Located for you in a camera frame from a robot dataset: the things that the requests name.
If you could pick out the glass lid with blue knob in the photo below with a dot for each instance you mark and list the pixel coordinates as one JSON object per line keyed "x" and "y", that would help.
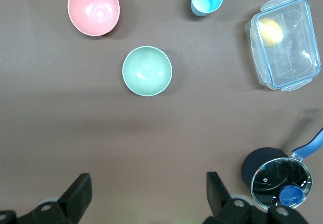
{"x": 267, "y": 183}

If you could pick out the pink bowl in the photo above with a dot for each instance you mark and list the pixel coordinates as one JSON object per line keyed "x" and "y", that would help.
{"x": 93, "y": 9}

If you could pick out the green bowl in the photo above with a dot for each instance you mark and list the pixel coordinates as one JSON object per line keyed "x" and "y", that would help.
{"x": 146, "y": 70}

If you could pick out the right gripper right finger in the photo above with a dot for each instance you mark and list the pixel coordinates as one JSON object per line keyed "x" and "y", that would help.
{"x": 222, "y": 209}

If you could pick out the clear plastic lidded container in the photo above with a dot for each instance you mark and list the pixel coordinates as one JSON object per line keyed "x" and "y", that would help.
{"x": 290, "y": 57}

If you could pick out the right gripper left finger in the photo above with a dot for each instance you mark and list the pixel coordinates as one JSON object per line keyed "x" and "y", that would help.
{"x": 73, "y": 203}

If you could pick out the yellow lemon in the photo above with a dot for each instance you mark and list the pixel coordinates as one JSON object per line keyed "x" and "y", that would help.
{"x": 271, "y": 32}

